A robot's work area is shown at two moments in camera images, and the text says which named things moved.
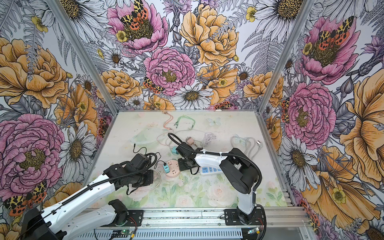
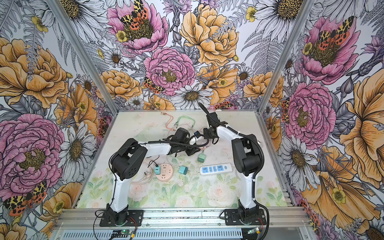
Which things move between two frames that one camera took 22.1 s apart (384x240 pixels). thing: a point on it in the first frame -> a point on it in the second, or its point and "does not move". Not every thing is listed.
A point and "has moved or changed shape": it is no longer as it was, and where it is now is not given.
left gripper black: (149, 180) -> (192, 150)
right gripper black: (182, 168) -> (206, 135)
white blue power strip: (208, 169) does not move
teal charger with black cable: (165, 167) has moved or changed shape
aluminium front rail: (213, 219) does not move
